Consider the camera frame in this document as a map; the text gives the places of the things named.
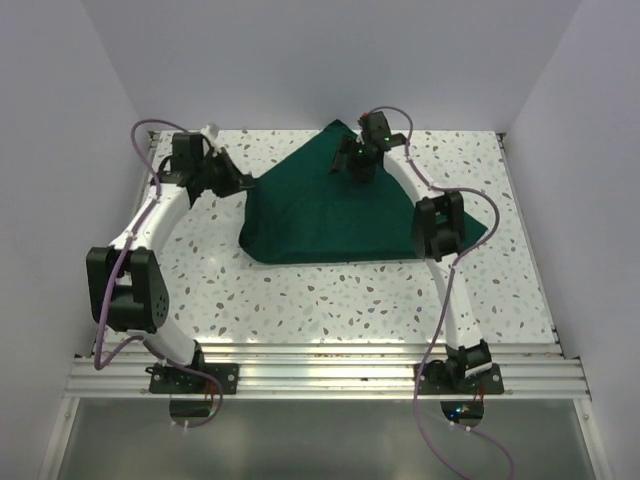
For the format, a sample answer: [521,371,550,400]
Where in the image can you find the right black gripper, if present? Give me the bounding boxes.
[330,133,377,183]

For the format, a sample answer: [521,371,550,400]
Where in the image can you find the green surgical drape cloth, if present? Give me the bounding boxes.
[237,119,490,266]

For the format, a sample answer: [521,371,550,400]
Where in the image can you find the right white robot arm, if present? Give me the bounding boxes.
[331,107,493,393]

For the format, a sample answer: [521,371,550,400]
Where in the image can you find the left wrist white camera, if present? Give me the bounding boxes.
[200,123,220,151]

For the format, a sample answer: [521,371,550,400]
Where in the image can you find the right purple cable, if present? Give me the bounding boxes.
[364,105,519,480]

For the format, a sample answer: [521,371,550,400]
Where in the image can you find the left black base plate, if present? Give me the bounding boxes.
[145,363,240,395]

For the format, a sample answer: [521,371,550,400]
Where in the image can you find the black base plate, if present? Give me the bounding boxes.
[145,363,240,395]
[413,360,505,398]

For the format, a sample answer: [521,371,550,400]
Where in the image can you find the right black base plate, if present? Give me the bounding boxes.
[413,360,505,398]

